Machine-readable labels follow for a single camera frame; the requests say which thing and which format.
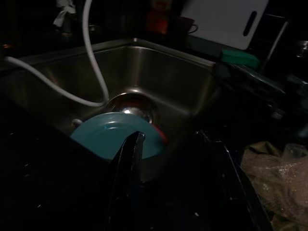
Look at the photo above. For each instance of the silver metal spoon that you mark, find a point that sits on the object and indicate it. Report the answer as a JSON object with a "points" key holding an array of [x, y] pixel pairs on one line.
{"points": [[75, 122]]}

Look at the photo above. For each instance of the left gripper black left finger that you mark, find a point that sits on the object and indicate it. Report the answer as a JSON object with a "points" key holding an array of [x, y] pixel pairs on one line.
{"points": [[127, 173]]}

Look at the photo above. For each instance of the olive green cloth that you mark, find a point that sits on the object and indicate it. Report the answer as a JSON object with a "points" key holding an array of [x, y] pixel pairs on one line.
{"points": [[263, 148]]}

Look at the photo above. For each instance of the grey metal rod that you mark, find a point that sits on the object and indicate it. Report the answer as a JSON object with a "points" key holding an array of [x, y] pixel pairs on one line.
{"points": [[274, 45]]}

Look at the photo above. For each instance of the purple mug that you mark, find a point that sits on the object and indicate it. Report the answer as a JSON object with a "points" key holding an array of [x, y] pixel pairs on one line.
{"points": [[183, 25]]}

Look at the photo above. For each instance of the green sponge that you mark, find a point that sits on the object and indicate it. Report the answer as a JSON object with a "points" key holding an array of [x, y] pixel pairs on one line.
{"points": [[240, 57]]}

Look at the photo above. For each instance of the red bowl white inside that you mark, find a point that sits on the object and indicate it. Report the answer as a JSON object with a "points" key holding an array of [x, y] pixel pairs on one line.
{"points": [[161, 134]]}

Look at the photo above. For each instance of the white cutting board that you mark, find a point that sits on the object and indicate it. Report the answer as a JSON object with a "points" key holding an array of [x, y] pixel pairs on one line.
{"points": [[216, 21]]}

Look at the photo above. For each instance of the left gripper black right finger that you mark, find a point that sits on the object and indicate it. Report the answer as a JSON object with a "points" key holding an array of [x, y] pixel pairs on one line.
{"points": [[231, 183]]}

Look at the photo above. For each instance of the light blue plate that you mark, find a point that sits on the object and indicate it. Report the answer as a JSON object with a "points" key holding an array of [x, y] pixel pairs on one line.
{"points": [[101, 137]]}

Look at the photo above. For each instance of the shiny steel bowl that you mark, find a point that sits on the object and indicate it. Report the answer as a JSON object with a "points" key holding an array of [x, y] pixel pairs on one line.
{"points": [[134, 106]]}

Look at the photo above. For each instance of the stainless steel sink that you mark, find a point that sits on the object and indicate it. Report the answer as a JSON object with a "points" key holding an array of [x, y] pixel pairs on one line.
{"points": [[156, 74]]}

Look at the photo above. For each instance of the small clear glass jar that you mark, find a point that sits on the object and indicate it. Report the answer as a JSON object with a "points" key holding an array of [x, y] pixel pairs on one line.
{"points": [[302, 48]]}

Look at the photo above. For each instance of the white rag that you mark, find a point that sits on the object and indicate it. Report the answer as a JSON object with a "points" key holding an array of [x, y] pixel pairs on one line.
{"points": [[63, 12]]}

